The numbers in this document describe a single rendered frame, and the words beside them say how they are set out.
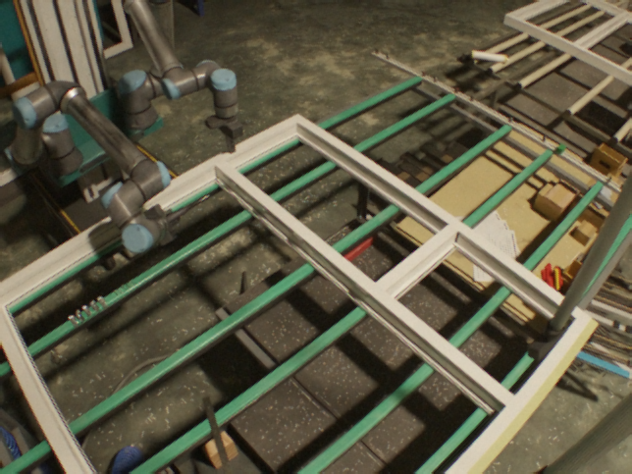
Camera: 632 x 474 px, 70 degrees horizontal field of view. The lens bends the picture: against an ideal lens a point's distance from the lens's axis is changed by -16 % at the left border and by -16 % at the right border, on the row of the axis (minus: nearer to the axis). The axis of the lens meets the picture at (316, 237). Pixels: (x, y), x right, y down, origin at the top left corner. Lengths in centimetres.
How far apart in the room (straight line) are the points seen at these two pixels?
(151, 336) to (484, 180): 182
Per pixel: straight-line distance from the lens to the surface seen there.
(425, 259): 173
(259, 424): 176
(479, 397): 154
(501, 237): 228
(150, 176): 164
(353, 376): 184
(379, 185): 201
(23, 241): 354
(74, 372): 277
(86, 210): 300
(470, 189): 246
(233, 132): 197
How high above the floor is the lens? 222
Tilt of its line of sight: 47 degrees down
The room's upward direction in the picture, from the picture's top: straight up
